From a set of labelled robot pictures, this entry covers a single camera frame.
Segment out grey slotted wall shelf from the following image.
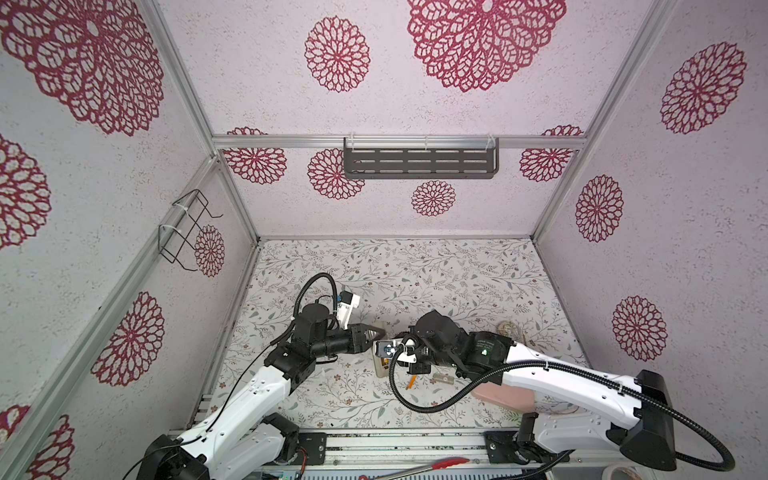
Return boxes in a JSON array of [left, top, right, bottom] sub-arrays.
[[342, 138, 499, 180]]

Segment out black wire wall rack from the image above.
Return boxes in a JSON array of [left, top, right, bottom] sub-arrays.
[[156, 189, 226, 278]]

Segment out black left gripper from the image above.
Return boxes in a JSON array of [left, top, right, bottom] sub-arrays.
[[312, 322, 384, 359]]

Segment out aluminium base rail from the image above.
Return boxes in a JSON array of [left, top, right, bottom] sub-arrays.
[[167, 428, 637, 480]]

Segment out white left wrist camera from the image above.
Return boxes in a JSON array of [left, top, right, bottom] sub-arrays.
[[336, 290, 361, 330]]

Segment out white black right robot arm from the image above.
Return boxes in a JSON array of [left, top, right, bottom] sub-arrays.
[[390, 311, 677, 471]]

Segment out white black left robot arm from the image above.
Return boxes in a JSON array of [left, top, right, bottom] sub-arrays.
[[137, 303, 386, 479]]

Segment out black corrugated cable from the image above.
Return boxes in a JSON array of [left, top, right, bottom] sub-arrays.
[[292, 272, 340, 319], [387, 347, 737, 473]]

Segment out red handled tongs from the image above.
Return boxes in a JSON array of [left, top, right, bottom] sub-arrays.
[[377, 457, 470, 480]]

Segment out black corrugated left cable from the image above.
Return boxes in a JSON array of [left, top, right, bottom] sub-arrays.
[[292, 272, 340, 319]]

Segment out white universal AC remote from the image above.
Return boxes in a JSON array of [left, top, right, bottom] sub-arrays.
[[371, 339, 393, 378]]

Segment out pink rounded case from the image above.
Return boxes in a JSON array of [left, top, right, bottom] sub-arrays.
[[471, 382, 536, 413]]

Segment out black corrugated right cable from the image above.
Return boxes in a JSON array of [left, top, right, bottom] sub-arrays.
[[387, 347, 737, 473]]

